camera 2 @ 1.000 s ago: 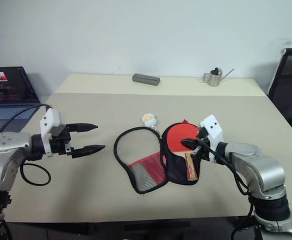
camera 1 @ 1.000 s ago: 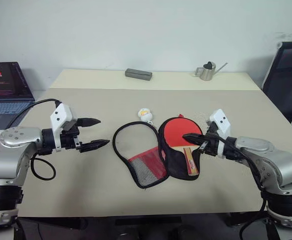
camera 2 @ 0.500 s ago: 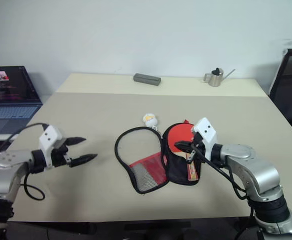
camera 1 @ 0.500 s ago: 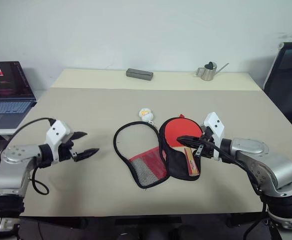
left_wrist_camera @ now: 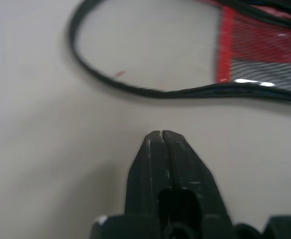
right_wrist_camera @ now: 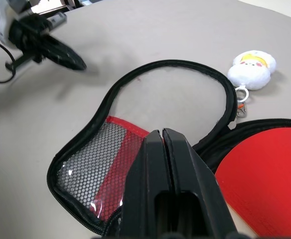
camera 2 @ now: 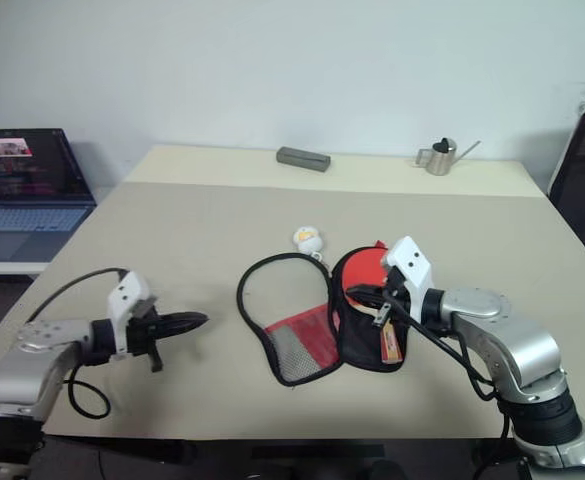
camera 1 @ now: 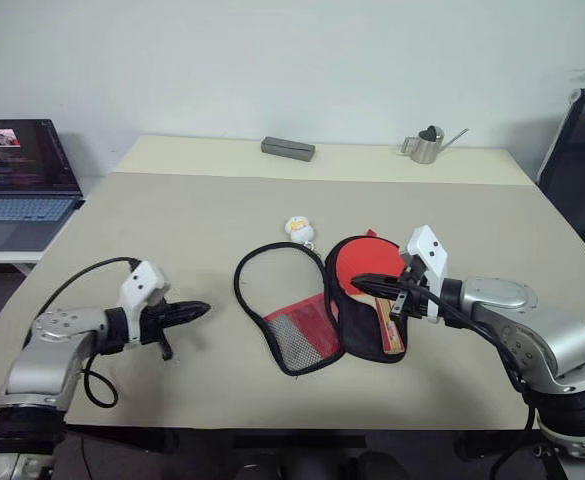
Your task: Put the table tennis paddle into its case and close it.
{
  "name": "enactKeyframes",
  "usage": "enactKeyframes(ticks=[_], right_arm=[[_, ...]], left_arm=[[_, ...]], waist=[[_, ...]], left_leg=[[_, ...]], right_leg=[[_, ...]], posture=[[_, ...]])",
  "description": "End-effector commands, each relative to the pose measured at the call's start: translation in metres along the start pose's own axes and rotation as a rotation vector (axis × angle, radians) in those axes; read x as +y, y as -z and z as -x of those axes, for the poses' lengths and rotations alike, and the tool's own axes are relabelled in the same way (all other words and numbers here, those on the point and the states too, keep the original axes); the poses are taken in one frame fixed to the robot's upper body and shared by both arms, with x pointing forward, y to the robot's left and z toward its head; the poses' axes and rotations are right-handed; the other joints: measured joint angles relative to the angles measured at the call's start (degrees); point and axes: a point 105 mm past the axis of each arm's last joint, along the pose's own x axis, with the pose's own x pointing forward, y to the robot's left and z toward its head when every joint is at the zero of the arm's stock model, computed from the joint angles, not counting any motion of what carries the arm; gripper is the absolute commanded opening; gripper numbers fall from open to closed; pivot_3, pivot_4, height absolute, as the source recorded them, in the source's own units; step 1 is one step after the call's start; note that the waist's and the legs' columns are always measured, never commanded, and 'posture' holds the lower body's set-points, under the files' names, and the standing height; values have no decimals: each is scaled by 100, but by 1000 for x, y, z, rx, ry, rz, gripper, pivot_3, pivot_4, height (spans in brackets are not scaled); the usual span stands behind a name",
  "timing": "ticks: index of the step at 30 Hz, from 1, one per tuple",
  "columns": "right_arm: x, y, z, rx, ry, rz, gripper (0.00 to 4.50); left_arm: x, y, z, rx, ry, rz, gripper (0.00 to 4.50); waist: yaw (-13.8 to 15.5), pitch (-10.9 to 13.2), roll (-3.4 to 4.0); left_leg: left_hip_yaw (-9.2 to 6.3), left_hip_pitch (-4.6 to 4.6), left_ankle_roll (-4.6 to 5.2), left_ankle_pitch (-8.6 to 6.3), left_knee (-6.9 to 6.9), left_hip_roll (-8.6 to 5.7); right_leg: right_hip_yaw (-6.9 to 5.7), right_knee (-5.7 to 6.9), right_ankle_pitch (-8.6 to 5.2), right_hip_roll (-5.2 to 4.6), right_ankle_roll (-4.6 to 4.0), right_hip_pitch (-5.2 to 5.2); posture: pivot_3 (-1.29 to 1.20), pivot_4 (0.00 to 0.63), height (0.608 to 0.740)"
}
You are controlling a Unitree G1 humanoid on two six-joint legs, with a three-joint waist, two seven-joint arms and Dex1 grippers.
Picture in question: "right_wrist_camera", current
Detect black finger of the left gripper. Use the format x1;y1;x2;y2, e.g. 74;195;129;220
44;46;82;72
47;36;88;70

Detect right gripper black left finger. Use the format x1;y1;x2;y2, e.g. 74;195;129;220
119;128;174;239

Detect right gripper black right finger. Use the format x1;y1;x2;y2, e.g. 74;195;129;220
162;127;238;239

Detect black red paddle case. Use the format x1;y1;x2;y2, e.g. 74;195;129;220
46;59;291;237

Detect red table tennis paddle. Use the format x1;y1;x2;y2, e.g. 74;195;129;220
214;126;291;238

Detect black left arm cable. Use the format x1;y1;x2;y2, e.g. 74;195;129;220
0;36;16;84

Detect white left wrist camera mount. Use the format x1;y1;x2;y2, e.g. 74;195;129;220
0;0;20;48

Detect white plush keychain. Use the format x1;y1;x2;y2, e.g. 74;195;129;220
226;49;277;118

